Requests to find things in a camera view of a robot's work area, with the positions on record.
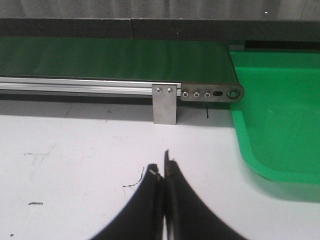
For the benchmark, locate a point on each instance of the dark grey raised platform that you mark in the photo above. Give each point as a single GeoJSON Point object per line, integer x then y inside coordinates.
{"type": "Point", "coordinates": [252, 34]}

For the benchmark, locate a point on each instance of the grey pleated curtain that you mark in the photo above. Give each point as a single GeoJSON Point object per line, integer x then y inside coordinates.
{"type": "Point", "coordinates": [274, 10]}

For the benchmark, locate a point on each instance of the aluminium conveyor side rail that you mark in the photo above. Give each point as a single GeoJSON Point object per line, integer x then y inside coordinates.
{"type": "Point", "coordinates": [95, 86]}

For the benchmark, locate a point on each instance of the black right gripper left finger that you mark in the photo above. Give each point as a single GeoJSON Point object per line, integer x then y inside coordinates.
{"type": "Point", "coordinates": [142, 218]}

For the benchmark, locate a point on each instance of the steel conveyor support bracket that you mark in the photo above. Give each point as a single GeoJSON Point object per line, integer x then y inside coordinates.
{"type": "Point", "coordinates": [164, 104]}

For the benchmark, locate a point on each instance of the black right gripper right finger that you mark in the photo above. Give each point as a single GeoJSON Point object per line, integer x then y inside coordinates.
{"type": "Point", "coordinates": [187, 216]}

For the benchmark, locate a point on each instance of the green plastic bin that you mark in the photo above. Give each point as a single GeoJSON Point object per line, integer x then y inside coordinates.
{"type": "Point", "coordinates": [277, 122]}

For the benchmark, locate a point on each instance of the green conveyor belt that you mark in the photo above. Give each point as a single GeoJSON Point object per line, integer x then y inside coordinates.
{"type": "Point", "coordinates": [128, 59]}

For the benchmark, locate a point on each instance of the steel conveyor end plate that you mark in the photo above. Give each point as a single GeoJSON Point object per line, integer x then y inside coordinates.
{"type": "Point", "coordinates": [213, 93]}

